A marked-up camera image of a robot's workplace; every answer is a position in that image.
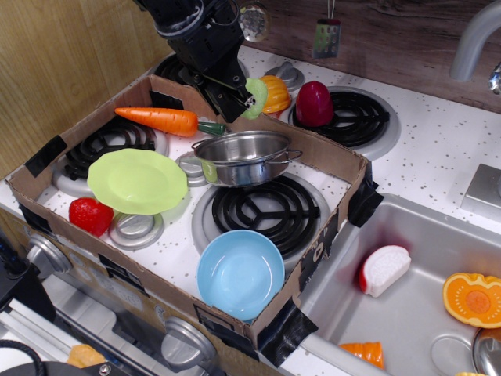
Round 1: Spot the hanging silver spatula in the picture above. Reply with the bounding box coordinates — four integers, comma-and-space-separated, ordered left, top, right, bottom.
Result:
312, 1, 342, 59

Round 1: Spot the brown cardboard fence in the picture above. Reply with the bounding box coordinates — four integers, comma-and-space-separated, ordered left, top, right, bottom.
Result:
5, 74, 384, 368

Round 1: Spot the orange toy bottom left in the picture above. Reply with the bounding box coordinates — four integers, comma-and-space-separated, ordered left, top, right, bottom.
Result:
67, 344, 106, 368

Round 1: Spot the black burner back right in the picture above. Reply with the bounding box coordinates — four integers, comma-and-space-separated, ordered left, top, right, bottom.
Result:
312, 86, 402, 161

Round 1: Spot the silver stove knob front right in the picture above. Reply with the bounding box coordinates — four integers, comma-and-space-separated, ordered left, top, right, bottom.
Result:
160, 316, 217, 373

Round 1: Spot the hanging silver strainer spoon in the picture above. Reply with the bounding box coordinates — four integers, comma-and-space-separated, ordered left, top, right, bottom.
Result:
240, 1, 271, 42

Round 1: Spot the silver stove knob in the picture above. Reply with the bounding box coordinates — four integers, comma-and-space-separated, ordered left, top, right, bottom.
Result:
160, 316, 217, 373
27, 234, 73, 279

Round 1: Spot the lime green plastic plate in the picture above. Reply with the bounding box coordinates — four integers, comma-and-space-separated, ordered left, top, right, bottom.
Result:
87, 149, 188, 215

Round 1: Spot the red white toy slice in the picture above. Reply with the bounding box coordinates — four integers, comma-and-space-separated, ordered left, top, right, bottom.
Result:
359, 245, 411, 298

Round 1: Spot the light green toy broccoli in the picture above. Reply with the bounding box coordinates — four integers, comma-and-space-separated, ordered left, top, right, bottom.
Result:
241, 78, 268, 120

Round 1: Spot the silver sink basin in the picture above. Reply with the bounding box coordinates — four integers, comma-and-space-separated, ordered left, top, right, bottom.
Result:
300, 194, 500, 375

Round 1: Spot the silver cooktop knob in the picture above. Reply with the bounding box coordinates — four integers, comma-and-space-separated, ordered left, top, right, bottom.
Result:
108, 213, 164, 251
175, 152, 207, 187
265, 61, 305, 92

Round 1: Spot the orange toy piece in sink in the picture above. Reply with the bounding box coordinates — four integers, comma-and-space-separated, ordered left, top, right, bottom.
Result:
339, 342, 385, 370

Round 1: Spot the dark red toy pepper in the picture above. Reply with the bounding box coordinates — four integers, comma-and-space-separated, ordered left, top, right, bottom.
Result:
295, 81, 334, 128

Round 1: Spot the red toy strawberry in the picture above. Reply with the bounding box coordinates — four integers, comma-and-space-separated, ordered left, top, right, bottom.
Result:
69, 197, 114, 237

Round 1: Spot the silver cooktop knob middle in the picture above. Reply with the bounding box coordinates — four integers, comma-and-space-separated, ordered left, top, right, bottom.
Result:
175, 152, 207, 187

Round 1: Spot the silver cooktop knob back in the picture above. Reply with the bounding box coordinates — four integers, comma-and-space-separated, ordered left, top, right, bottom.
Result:
265, 61, 305, 92

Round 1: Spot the silver stove knob front left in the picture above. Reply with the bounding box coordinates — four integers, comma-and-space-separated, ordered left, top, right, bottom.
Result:
27, 234, 73, 279

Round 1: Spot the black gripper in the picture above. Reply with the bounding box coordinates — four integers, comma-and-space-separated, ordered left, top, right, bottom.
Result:
154, 1, 253, 122

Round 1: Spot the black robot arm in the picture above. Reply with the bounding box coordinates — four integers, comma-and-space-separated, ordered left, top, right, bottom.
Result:
137, 0, 253, 122

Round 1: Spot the black burner front left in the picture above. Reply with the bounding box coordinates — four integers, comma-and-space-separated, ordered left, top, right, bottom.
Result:
52, 117, 169, 197

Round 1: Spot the silver metal pot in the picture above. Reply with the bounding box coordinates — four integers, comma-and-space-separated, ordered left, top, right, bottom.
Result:
192, 131, 303, 187

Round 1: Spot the orange toy pepper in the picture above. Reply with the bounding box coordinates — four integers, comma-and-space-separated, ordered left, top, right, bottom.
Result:
260, 75, 291, 114

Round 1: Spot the silver toy faucet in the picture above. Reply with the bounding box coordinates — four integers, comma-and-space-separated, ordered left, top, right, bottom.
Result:
449, 1, 500, 82

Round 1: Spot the silver lid in sink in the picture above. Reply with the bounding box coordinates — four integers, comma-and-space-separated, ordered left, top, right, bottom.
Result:
471, 328, 501, 375

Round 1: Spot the black cable bottom left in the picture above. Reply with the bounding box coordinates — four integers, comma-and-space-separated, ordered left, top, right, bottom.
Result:
0, 339, 45, 376

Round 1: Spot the black burner front right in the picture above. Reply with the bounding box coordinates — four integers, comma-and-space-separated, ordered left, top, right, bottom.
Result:
192, 173, 330, 273

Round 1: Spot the orange toy pumpkin half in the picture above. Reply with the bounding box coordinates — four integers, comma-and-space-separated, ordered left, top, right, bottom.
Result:
442, 273, 500, 329

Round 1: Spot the silver cooktop knob front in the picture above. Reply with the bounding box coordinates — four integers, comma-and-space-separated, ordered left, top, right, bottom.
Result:
108, 213, 164, 251

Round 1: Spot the orange toy carrot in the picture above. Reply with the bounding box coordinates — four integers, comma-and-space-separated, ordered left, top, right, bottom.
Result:
114, 107, 226, 137

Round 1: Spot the light blue plastic bowl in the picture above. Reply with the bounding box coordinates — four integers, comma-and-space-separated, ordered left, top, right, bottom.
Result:
196, 230, 285, 322

